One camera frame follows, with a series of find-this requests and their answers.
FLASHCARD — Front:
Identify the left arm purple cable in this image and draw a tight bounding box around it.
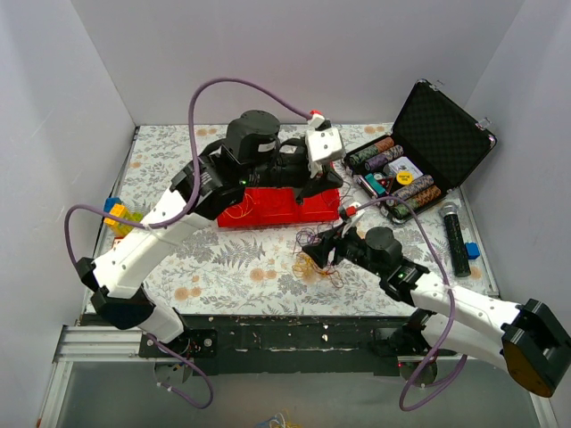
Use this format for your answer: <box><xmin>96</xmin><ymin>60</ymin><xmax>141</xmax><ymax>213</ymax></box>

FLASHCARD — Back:
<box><xmin>65</xmin><ymin>78</ymin><xmax>313</xmax><ymax>409</ymax></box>

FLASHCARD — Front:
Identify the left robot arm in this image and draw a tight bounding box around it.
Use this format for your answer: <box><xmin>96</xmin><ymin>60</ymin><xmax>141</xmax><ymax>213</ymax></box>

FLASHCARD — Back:
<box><xmin>76</xmin><ymin>110</ymin><xmax>345</xmax><ymax>357</ymax></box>

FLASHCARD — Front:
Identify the red plastic bin left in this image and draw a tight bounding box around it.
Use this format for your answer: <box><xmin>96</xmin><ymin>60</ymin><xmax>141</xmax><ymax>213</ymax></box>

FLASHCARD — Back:
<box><xmin>217</xmin><ymin>188</ymin><xmax>260</xmax><ymax>228</ymax></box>

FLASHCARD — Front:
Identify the red plastic bin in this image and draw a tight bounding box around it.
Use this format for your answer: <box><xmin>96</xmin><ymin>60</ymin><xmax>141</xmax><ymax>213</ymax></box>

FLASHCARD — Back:
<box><xmin>242</xmin><ymin>187</ymin><xmax>299</xmax><ymax>226</ymax></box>
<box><xmin>217</xmin><ymin>188</ymin><xmax>260</xmax><ymax>228</ymax></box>
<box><xmin>296</xmin><ymin>189</ymin><xmax>340</xmax><ymax>223</ymax></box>

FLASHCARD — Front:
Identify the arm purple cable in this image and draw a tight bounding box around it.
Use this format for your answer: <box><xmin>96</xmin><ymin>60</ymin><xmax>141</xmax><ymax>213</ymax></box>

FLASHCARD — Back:
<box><xmin>354</xmin><ymin>196</ymin><xmax>468</xmax><ymax>411</ymax></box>
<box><xmin>65</xmin><ymin>78</ymin><xmax>313</xmax><ymax>409</ymax></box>

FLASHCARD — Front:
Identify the yellow toy brick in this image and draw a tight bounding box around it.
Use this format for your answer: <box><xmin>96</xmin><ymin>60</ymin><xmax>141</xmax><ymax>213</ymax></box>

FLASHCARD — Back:
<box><xmin>103</xmin><ymin>202</ymin><xmax>135</xmax><ymax>235</ymax></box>

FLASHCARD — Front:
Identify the green toy brick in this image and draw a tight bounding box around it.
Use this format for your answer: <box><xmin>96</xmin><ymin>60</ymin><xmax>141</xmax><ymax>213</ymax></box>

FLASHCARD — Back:
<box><xmin>128</xmin><ymin>211</ymin><xmax>145</xmax><ymax>223</ymax></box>

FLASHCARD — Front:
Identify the red plastic bin right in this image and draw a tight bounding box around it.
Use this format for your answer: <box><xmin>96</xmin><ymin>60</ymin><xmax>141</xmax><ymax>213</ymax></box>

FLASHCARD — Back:
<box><xmin>296</xmin><ymin>189</ymin><xmax>340</xmax><ymax>223</ymax></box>

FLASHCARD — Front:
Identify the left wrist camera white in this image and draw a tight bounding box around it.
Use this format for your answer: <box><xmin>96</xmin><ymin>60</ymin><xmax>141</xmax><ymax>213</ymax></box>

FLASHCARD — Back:
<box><xmin>305</xmin><ymin>110</ymin><xmax>346</xmax><ymax>177</ymax></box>

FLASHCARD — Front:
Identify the blue toy block right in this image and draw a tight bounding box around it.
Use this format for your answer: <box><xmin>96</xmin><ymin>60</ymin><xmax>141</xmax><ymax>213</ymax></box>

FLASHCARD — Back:
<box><xmin>465</xmin><ymin>242</ymin><xmax>481</xmax><ymax>260</ymax></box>

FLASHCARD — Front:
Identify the red plastic bin middle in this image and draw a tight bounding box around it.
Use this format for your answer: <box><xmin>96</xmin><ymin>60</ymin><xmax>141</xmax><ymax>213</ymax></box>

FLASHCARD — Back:
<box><xmin>242</xmin><ymin>187</ymin><xmax>299</xmax><ymax>226</ymax></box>

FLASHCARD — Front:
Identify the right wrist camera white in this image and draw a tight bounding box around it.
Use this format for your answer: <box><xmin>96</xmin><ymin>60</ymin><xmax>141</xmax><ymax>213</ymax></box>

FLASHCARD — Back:
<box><xmin>339</xmin><ymin>202</ymin><xmax>363</xmax><ymax>237</ymax></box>

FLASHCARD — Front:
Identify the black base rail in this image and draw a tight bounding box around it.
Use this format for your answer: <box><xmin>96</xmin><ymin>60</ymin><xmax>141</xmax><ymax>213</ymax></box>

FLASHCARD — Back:
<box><xmin>137</xmin><ymin>314</ymin><xmax>447</xmax><ymax>378</ymax></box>

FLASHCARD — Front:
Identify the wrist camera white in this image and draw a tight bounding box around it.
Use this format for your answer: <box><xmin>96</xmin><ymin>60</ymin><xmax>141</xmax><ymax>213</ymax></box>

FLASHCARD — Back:
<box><xmin>305</xmin><ymin>110</ymin><xmax>346</xmax><ymax>177</ymax></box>
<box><xmin>339</xmin><ymin>202</ymin><xmax>363</xmax><ymax>237</ymax></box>

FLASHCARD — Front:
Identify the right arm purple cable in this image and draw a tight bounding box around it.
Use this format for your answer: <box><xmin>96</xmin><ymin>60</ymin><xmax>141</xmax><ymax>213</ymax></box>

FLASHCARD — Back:
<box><xmin>354</xmin><ymin>196</ymin><xmax>468</xmax><ymax>411</ymax></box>

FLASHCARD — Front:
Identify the black poker chip case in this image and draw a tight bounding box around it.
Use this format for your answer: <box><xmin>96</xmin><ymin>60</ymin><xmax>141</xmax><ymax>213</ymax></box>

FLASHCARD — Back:
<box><xmin>343</xmin><ymin>79</ymin><xmax>497</xmax><ymax>214</ymax></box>

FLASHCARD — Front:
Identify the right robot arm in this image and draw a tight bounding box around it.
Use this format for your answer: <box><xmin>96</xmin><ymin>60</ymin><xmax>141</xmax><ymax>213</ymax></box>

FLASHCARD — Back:
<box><xmin>302</xmin><ymin>226</ymin><xmax>570</xmax><ymax>398</ymax></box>

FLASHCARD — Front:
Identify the black microphone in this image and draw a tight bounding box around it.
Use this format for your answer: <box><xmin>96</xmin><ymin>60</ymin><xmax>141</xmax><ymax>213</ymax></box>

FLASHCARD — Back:
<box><xmin>439</xmin><ymin>202</ymin><xmax>471</xmax><ymax>277</ymax></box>

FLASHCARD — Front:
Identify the blue toy brick left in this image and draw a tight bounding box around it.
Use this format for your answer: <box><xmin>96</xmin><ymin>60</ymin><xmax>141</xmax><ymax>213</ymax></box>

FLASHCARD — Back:
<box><xmin>103</xmin><ymin>197</ymin><xmax>122</xmax><ymax>213</ymax></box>

